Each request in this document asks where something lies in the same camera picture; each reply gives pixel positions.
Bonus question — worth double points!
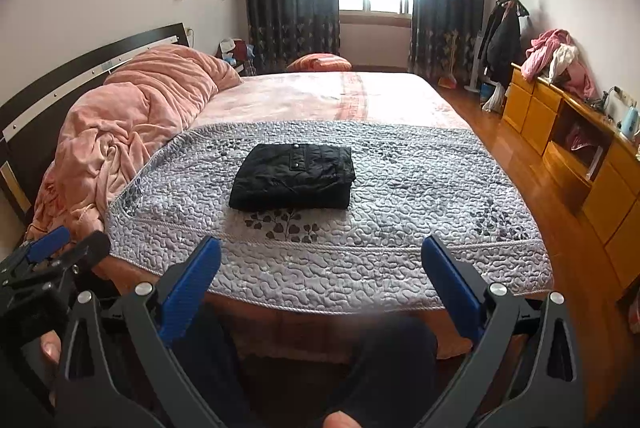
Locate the coat rack with dark coats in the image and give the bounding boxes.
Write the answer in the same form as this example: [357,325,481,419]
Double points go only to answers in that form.
[478,0,529,89]

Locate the pink bed sheet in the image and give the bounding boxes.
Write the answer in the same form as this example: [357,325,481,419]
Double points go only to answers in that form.
[192,72,469,129]

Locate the orange pillow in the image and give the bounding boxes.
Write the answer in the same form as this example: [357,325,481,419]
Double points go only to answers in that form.
[286,52,352,73]

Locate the grey quilted bedspread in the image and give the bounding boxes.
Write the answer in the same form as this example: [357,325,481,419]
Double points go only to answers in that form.
[104,122,553,315]

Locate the pink blanket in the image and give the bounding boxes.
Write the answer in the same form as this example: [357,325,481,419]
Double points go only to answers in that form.
[25,45,241,241]

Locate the left hand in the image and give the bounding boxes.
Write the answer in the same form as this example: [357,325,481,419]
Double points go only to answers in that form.
[40,330,62,406]

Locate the dark wooden headboard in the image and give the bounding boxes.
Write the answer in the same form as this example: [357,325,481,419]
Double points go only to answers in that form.
[1,23,189,225]

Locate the black pants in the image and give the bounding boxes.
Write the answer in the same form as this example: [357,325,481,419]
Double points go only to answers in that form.
[229,143,356,211]

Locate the nightstand clutter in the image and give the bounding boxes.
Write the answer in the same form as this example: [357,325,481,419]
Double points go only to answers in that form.
[216,38,257,76]

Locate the pink clothes pile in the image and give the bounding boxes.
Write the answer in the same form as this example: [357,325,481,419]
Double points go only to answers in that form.
[521,29,597,100]

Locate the wooden dresser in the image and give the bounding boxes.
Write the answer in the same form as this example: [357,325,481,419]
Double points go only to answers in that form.
[502,64,639,291]

